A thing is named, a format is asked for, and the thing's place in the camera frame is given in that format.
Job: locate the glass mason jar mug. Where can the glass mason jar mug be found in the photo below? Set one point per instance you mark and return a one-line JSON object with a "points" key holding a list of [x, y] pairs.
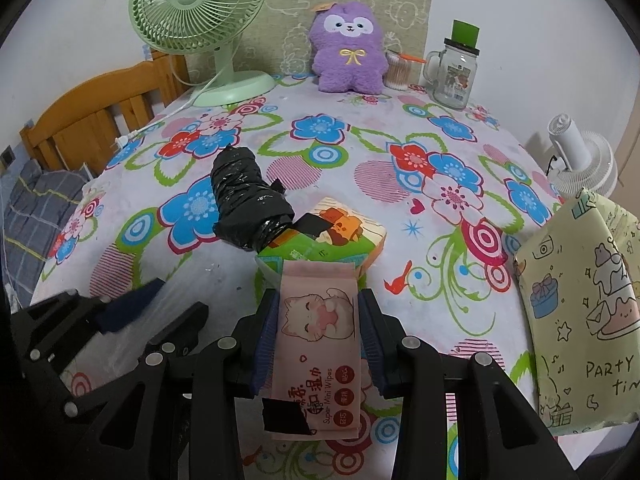
{"points": [[449, 73]]}

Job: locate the floral tablecloth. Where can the floral tablecloth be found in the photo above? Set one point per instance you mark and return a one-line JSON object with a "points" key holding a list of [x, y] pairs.
{"points": [[430, 205]]}

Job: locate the green orange tissue pack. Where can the green orange tissue pack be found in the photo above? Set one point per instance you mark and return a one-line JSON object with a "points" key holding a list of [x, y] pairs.
{"points": [[330, 232]]}

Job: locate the grey plaid bedding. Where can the grey plaid bedding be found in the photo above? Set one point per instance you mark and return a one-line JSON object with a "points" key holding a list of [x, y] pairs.
{"points": [[35, 206]]}

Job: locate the yellow cartoon storage box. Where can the yellow cartoon storage box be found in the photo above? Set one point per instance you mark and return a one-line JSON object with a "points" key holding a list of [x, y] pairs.
{"points": [[578, 277]]}

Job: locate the black plastic bag bundle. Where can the black plastic bag bundle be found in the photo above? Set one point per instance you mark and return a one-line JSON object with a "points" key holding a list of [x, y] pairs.
{"points": [[251, 212]]}

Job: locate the white standing fan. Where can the white standing fan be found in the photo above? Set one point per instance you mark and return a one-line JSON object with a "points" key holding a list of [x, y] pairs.
{"points": [[581, 159]]}

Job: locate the purple plush toy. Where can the purple plush toy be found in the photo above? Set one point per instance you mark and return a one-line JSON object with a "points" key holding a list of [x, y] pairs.
{"points": [[347, 42]]}

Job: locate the wooden bed headboard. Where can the wooden bed headboard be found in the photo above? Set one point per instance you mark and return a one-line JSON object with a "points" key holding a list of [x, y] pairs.
{"points": [[79, 128]]}

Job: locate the pink wet wipes pack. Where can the pink wet wipes pack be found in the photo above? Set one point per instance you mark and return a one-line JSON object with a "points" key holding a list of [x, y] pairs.
{"points": [[316, 371]]}

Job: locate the green desk fan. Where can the green desk fan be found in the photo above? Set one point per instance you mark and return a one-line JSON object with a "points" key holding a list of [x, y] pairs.
{"points": [[204, 26]]}

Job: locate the green cartoon wall mat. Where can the green cartoon wall mat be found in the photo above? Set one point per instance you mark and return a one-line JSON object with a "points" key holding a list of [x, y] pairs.
{"points": [[277, 42]]}

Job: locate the cotton swab container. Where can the cotton swab container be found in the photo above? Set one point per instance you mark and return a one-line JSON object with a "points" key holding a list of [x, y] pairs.
{"points": [[400, 65]]}

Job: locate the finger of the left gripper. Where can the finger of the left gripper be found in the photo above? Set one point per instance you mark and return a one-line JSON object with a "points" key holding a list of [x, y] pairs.
{"points": [[114, 452], [47, 336]]}

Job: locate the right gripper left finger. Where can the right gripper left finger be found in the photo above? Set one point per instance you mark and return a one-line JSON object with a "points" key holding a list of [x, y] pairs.
{"points": [[232, 367]]}

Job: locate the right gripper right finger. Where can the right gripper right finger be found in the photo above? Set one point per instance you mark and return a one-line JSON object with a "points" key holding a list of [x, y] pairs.
{"points": [[499, 435]]}

